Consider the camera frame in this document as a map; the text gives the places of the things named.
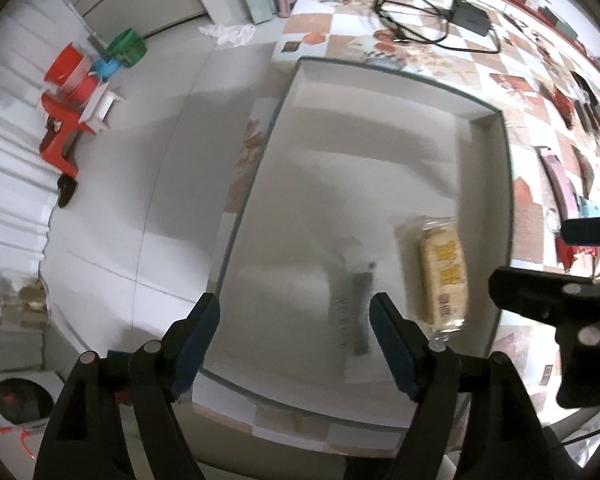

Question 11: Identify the yellow cake snack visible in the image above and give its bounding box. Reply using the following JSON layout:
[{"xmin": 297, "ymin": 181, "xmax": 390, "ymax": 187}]
[{"xmin": 393, "ymin": 217, "xmax": 469, "ymax": 339}]

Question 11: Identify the patterned checkered tablecloth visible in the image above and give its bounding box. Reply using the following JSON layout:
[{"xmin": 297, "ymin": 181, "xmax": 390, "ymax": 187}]
[{"xmin": 191, "ymin": 0, "xmax": 600, "ymax": 456}]

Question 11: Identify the white washing machine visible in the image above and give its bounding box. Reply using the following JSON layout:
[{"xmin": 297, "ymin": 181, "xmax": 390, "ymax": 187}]
[{"xmin": 0, "ymin": 372, "xmax": 64, "ymax": 433}]

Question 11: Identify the black slipper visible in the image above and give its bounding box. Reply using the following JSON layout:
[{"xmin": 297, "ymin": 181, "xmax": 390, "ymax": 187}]
[{"xmin": 57, "ymin": 174, "xmax": 78, "ymax": 208}]

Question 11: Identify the white cardboard box tray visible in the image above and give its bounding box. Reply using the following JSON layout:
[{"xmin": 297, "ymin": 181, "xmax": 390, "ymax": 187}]
[{"xmin": 202, "ymin": 58, "xmax": 513, "ymax": 428}]

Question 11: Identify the white small stool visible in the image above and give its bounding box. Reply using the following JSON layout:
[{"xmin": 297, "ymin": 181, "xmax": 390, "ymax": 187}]
[{"xmin": 80, "ymin": 82, "xmax": 125, "ymax": 133}]

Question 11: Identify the black power adapter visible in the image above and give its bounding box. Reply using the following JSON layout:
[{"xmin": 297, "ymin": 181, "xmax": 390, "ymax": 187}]
[{"xmin": 449, "ymin": 0, "xmax": 492, "ymax": 37}]

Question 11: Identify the blue plastic bowl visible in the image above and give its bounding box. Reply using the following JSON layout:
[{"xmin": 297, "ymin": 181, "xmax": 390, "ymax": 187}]
[{"xmin": 91, "ymin": 58, "xmax": 121, "ymax": 81}]

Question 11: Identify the red plastic bucket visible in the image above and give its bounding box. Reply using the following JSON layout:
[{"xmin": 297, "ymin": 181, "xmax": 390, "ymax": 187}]
[{"xmin": 44, "ymin": 44, "xmax": 92, "ymax": 92}]

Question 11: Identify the green plastic basket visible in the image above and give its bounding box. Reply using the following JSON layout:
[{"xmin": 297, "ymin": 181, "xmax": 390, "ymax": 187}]
[{"xmin": 106, "ymin": 28, "xmax": 147, "ymax": 68}]

